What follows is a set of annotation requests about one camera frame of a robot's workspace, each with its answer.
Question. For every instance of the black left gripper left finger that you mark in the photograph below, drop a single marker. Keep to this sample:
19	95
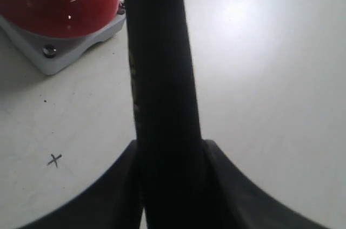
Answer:
113	201

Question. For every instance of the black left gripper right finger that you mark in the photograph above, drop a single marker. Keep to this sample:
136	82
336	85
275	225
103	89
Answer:
247	204

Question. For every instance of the yellow black claw hammer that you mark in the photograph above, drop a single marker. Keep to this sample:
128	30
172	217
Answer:
170	153

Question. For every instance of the red dome push button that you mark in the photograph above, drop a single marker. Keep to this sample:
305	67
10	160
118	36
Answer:
53	34

